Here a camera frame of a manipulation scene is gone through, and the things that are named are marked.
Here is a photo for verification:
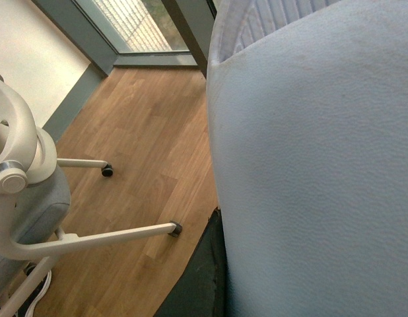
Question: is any white power strip cable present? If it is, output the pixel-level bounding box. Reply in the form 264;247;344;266
24;269;53;316

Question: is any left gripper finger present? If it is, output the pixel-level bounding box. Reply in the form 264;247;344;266
154;207;226;316

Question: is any grey upholstered chair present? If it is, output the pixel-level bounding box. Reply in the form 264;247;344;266
0;76;182;316

